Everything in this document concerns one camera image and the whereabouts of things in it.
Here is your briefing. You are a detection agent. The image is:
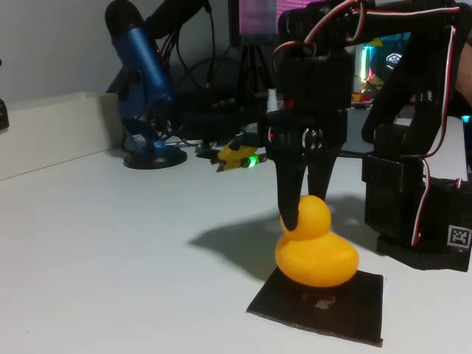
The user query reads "yellow rubber duck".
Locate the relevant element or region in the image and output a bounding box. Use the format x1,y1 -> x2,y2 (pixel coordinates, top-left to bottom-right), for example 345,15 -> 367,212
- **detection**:
274,194 -> 361,288

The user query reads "black monitor stand base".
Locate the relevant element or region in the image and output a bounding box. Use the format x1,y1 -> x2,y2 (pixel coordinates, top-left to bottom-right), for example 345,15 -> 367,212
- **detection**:
195,139 -> 222,160

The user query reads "black cardboard square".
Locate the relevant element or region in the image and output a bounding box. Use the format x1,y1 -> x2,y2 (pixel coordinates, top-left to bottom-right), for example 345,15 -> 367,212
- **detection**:
246,267 -> 384,348

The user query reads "person's hand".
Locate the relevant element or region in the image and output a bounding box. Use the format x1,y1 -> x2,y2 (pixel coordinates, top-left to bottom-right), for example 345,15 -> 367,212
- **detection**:
456,42 -> 472,95

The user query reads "small orange yellow object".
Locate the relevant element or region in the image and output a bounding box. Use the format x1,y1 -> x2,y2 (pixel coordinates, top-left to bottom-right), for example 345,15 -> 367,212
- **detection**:
350,91 -> 374,108

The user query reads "grey laptop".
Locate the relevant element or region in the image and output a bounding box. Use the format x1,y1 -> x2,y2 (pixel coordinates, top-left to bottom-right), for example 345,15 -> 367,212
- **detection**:
346,108 -> 374,156

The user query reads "computer case with lit window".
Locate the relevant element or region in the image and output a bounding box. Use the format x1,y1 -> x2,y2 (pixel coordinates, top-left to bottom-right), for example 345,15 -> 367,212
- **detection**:
353,32 -> 412,93

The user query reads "black tripod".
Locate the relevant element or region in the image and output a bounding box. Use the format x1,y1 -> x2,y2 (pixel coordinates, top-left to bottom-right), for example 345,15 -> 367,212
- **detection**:
235,44 -> 276,108

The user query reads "computer monitor with pink text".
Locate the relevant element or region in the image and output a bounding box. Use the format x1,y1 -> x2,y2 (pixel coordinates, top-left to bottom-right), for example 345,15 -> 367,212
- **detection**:
228,0 -> 310,47

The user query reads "black bulky device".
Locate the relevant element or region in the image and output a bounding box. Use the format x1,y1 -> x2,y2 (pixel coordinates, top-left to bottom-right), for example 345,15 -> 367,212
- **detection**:
173,88 -> 267,143

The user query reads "black white fiducial tag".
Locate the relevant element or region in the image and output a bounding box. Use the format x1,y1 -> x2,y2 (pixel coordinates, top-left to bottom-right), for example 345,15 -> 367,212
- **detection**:
448,225 -> 472,249

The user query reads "blue desktop microphone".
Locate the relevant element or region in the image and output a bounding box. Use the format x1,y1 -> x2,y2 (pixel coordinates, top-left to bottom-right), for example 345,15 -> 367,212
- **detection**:
105,0 -> 188,170

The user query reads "white cardboard box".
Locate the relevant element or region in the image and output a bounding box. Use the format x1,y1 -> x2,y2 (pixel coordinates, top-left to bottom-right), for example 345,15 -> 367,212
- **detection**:
0,91 -> 125,181

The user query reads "red white servo cable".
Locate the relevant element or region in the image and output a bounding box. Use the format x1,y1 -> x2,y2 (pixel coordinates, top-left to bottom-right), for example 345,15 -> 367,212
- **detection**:
409,25 -> 464,247
272,0 -> 458,74

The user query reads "black hanging cable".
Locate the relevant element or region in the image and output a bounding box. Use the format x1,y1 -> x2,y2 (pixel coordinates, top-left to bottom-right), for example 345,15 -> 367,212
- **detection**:
204,1 -> 218,89

